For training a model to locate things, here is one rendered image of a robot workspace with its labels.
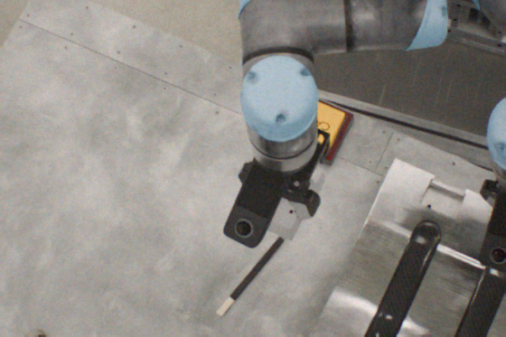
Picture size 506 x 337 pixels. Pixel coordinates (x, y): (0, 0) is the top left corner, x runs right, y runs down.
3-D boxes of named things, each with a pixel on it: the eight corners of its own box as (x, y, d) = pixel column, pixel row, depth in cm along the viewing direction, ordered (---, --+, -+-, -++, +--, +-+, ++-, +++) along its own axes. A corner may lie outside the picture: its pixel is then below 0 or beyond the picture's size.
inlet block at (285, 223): (299, 140, 153) (299, 126, 148) (333, 154, 152) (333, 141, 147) (257, 225, 149) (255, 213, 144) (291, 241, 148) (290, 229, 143)
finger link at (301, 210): (340, 191, 146) (325, 162, 138) (321, 231, 144) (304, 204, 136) (319, 182, 147) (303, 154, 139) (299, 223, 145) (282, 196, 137)
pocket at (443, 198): (430, 182, 155) (433, 173, 152) (464, 197, 154) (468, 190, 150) (416, 211, 154) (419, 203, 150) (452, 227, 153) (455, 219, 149)
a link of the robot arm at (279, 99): (314, 42, 114) (321, 122, 111) (315, 85, 124) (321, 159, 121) (236, 48, 114) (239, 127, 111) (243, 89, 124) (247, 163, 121)
